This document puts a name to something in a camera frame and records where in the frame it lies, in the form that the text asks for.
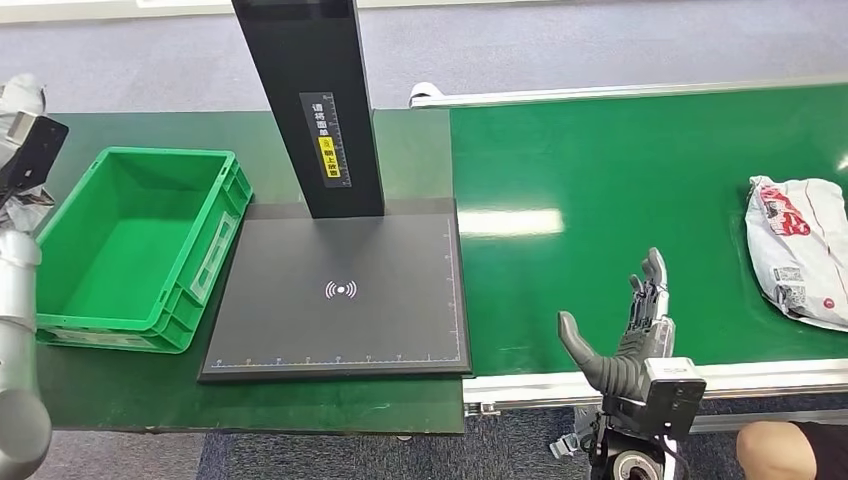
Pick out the white mailer package red print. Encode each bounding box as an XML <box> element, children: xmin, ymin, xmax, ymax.
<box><xmin>745</xmin><ymin>175</ymin><xmax>848</xmax><ymax>333</ymax></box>

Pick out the green plastic crate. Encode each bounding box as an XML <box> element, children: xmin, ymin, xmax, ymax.
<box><xmin>33</xmin><ymin>146</ymin><xmax>256</xmax><ymax>355</ymax></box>

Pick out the grey strap with buckle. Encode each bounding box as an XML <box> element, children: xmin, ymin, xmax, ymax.
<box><xmin>549</xmin><ymin>407</ymin><xmax>600</xmax><ymax>462</ymax></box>

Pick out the green conveyor belt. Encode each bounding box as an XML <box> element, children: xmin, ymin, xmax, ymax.
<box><xmin>450</xmin><ymin>84</ymin><xmax>848</xmax><ymax>379</ymax></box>

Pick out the black and yellow label sticker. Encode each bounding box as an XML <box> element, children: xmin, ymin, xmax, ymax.
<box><xmin>299</xmin><ymin>91</ymin><xmax>353</xmax><ymax>190</ymax></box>

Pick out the aluminium conveyor frame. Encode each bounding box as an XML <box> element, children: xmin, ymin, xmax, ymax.
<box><xmin>408</xmin><ymin>74</ymin><xmax>848</xmax><ymax>439</ymax></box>

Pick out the black inbound scanner machine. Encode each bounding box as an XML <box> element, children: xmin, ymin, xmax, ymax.
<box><xmin>197</xmin><ymin>0</ymin><xmax>474</xmax><ymax>384</ymax></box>

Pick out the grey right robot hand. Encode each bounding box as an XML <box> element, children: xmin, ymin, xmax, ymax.
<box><xmin>557</xmin><ymin>246</ymin><xmax>678</xmax><ymax>403</ymax></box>

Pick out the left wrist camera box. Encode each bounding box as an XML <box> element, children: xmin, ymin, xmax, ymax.
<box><xmin>0</xmin><ymin>111</ymin><xmax>70</xmax><ymax>200</ymax></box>

